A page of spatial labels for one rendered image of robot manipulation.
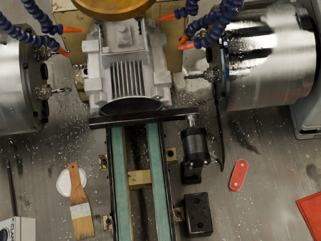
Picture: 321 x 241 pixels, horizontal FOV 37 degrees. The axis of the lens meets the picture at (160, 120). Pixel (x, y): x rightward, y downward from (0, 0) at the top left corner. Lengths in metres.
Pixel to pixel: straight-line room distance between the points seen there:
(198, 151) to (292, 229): 0.37
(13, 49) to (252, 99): 0.52
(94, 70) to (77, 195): 0.35
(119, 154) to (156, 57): 0.25
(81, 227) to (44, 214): 0.11
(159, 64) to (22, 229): 0.46
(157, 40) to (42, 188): 0.50
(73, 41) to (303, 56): 0.54
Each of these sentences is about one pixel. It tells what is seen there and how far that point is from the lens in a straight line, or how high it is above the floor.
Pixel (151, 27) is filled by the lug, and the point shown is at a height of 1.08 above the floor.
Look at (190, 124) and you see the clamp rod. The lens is 1.08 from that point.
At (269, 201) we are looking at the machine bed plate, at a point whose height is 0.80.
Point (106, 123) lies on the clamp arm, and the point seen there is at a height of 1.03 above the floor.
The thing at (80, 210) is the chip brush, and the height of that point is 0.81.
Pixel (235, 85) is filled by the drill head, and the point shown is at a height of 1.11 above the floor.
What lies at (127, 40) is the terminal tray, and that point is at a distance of 1.05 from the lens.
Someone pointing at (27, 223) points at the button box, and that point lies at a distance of 1.01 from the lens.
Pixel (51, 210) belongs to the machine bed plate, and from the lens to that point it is 1.29.
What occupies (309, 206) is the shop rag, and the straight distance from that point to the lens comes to 1.30.
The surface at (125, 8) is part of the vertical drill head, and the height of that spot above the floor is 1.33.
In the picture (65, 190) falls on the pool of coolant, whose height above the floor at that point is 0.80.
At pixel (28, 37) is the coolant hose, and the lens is 0.98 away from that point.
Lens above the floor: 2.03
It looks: 68 degrees down
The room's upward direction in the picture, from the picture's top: 1 degrees counter-clockwise
